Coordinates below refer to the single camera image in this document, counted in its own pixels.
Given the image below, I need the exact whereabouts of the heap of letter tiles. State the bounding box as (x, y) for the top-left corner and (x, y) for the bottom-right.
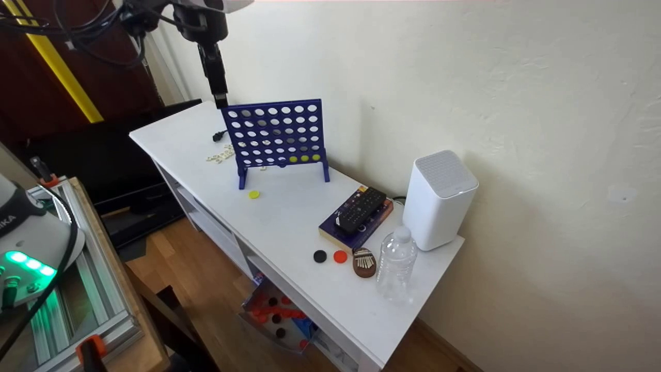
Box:
(206, 144), (237, 164)

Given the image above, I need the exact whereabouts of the black cabinet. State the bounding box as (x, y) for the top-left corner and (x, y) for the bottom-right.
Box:
(15, 98), (203, 250)

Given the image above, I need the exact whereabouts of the brown door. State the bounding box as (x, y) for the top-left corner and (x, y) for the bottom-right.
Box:
(0, 0), (167, 148)

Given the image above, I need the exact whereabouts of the orange clamp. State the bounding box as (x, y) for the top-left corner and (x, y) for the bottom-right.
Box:
(30, 157), (60, 188)
(75, 334), (109, 372)

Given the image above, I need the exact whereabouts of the black remote control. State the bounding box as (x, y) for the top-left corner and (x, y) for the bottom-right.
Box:
(334, 187), (387, 236)

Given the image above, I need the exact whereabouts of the dark blue book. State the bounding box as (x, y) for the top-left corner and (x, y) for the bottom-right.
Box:
(318, 185), (395, 254)

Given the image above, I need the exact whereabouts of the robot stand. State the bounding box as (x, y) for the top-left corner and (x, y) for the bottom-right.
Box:
(0, 142), (172, 372)

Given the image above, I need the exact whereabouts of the small wooden thumb piano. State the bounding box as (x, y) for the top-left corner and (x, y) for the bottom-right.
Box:
(352, 247), (378, 279)

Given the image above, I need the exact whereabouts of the white box speaker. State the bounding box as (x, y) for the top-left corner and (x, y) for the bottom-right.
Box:
(402, 149), (479, 252)

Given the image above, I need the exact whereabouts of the clear box of chips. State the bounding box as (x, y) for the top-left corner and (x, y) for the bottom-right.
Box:
(238, 275), (322, 355)

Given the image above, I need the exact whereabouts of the clear plastic water bottle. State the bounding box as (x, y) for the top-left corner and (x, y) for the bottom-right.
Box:
(375, 225), (418, 303)

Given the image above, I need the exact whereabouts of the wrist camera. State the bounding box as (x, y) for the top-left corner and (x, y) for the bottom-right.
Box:
(120, 3), (162, 38)

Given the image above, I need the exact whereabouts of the blue connect four frame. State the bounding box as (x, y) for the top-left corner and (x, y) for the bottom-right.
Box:
(221, 98), (331, 190)

